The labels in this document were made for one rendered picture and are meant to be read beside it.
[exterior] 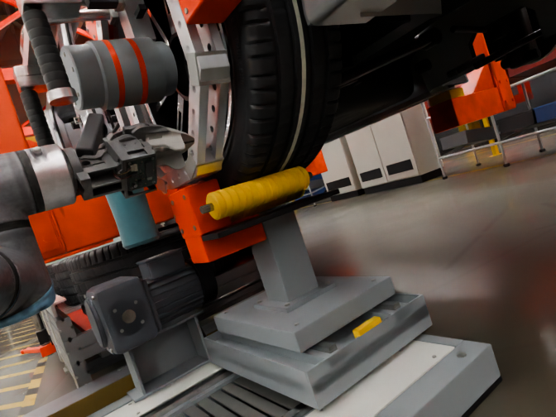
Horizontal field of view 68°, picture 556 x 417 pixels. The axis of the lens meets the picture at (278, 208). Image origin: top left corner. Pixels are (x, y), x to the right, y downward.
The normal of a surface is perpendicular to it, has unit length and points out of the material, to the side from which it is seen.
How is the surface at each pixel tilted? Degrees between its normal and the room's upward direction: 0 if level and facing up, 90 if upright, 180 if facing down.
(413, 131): 90
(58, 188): 123
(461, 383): 90
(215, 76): 135
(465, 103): 90
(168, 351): 90
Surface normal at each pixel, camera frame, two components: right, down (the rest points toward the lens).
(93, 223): 0.53, -0.14
